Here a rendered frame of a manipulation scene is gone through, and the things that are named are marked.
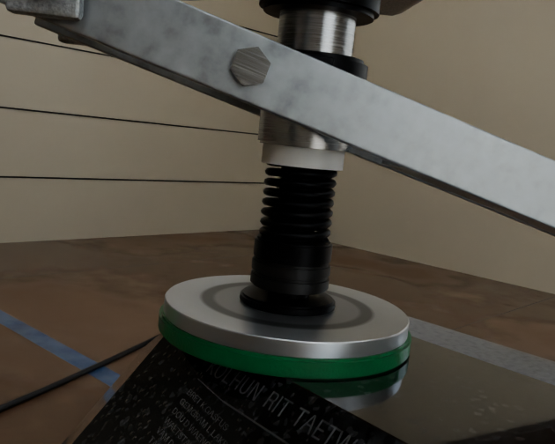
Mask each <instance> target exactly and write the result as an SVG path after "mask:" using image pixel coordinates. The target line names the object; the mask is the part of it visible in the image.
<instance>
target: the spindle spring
mask: <svg viewBox="0 0 555 444"><path fill-rule="evenodd" d="M265 173H266V174H267V175H270V176H279V177H290V178H304V179H321V180H320V181H297V180H285V179H278V178H269V177H268V178H266V179H264V183H265V185H269V186H273V187H281V188H292V189H319V190H320V191H298V190H286V189H279V188H265V189H264V190H263V193H264V194H265V195H266V196H274V197H265V198H263V200H262V202H263V204H264V205H268V206H271V207H263V208H262V209H261V213H262V214H263V215H265V216H268V217H263V218H261V220H260V222H261V224H262V225H264V226H262V227H261V228H260V229H259V233H260V234H262V235H264V236H267V237H271V238H276V239H282V240H292V241H317V240H319V241H329V239H328V238H327V237H329V236H330V230H329V227H330V226H331V225H332V222H331V220H330V219H329V218H330V217H332V215H333V211H332V210H331V209H330V208H331V207H333V205H334V201H333V200H332V199H330V198H331V197H333V196H335V193H336V192H335V191H334V190H333V189H332V188H334V187H335V186H336V185H337V183H336V181H335V180H333V179H331V178H334V177H336V176H337V171H334V170H322V171H315V170H296V169H283V168H272V167H270V168H267V169H266V170H265ZM279 197H282V198H292V199H311V200H319V202H301V201H287V200H278V198H279ZM277 208H286V209H296V210H317V211H282V210H277ZM276 218H286V219H297V220H316V221H317V222H292V221H283V220H276ZM275 228H281V229H290V230H315V231H316V232H311V233H301V232H287V231H278V230H275Z"/></svg>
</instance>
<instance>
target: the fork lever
mask: <svg viewBox="0 0 555 444"><path fill-rule="evenodd" d="M34 24H35V25H37V26H39V27H42V28H44V29H47V30H49V31H51V32H53V33H57V34H59V35H62V36H63V37H66V38H68V39H71V40H73V41H76V42H79V43H81V44H84V45H86V46H87V47H90V48H94V49H96V50H99V51H100V52H103V53H105V54H108V55H110V56H113V57H115V58H118V59H120V60H123V61H124V62H127V63H131V64H133V65H135V66H137V67H139V68H142V69H144V70H148V71H150V72H152V73H155V74H157V75H159V76H161V77H163V78H167V79H170V80H172V81H174V82H176V83H179V84H181V85H185V86H187V87H189V88H191V89H194V90H196V91H199V92H200V93H204V94H206V95H209V96H211V97H213V98H215V99H218V100H222V101H224V102H226V103H228V104H230V105H233V106H235V107H238V108H241V109H243V110H246V111H248V112H250V113H252V114H254V115H258V116H260V113H261V110H263V111H266V112H268V113H270V114H273V115H276V116H278V117H281V118H283V119H286V120H287V121H289V122H293V123H296V124H298V125H300V126H302V127H305V128H307V129H309V130H312V131H315V132H317V133H320V134H322V135H324V136H326V137H330V138H332V139H335V140H337V141H339V142H341V143H344V144H347V145H349V146H351V150H349V151H348V152H349V153H351V154H353V155H356V156H358V157H361V158H362V159H366V160H369V161H371V162H373V163H375V164H377V165H380V166H382V167H386V168H388V169H390V170H393V171H395V172H397V173H399V174H403V175H405V176H408V177H410V178H412V179H414V180H417V181H420V182H423V183H424V184H427V185H429V186H432V187H434V188H437V189H440V190H442V191H444V192H447V193H449V194H451V195H453V196H457V197H460V198H461V199H464V200H466V201H468V202H471V203H473V204H476V205H479V206H481V207H484V208H486V209H488V210H490V211H494V212H496V213H499V214H500V215H503V216H505V217H508V218H511V219H513V220H516V221H518V222H520V223H523V224H524V225H527V226H531V227H533V228H536V229H537V230H540V231H542V232H544V233H548V234H550V235H552V236H555V160H553V159H549V158H547V157H545V156H543V155H541V154H539V153H536V152H533V151H531V150H529V149H526V148H524V147H522V146H519V145H518V144H514V143H512V142H510V141H507V140H506V139H504V138H501V137H498V136H495V135H493V134H492V133H489V132H487V131H485V130H482V129H480V128H477V127H475V126H473V125H470V124H468V123H466V122H463V121H461V120H458V119H456V118H454V117H452V116H450V115H446V114H444V113H442V112H440V111H438V110H435V109H433V108H431V107H428V106H426V105H423V104H421V103H419V102H416V101H415V100H411V99H409V98H407V97H404V96H403V95H401V94H398V93H396V92H392V91H390V90H389V89H386V88H384V87H382V86H379V85H377V84H374V83H372V82H370V81H367V80H365V79H363V78H360V77H358V76H355V75H353V74H351V73H349V72H347V71H345V70H341V69H338V68H337V67H335V66H332V65H330V64H328V63H325V62H323V61H320V60H318V59H316V58H313V57H312V56H310V55H306V54H304V53H301V52H299V51H298V50H295V49H293V48H289V47H287V46H286V45H283V44H281V43H279V42H276V41H274V40H271V39H269V38H267V37H264V36H262V35H260V34H258V33H255V32H252V31H250V30H248V29H246V28H244V27H241V26H238V25H235V24H234V23H232V22H229V21H227V20H225V19H222V18H220V17H217V16H215V15H213V14H210V13H209V12H207V11H203V10H201V9H198V8H196V7H195V6H192V5H190V4H186V3H184V2H183V1H180V0H84V10H83V18H82V19H81V20H79V21H70V20H63V19H56V18H42V17H35V21H34Z"/></svg>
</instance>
